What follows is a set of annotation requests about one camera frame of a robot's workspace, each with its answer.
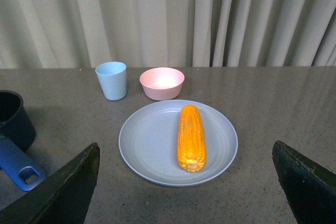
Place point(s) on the white pleated curtain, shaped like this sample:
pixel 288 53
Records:
pixel 168 33

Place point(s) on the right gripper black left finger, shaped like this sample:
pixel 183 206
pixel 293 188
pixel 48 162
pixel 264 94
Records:
pixel 64 197

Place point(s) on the light blue plastic cup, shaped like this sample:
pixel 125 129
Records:
pixel 112 77

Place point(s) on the pink plastic bowl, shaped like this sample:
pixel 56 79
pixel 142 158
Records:
pixel 162 83

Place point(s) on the dark blue cooking pot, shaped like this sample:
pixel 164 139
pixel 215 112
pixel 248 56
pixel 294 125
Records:
pixel 17 135

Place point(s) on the light blue round plate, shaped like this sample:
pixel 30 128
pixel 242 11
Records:
pixel 147 143

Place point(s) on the yellow corn cob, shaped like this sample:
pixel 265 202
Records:
pixel 191 149

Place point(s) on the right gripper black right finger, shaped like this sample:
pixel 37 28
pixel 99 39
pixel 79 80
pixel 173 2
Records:
pixel 309 187

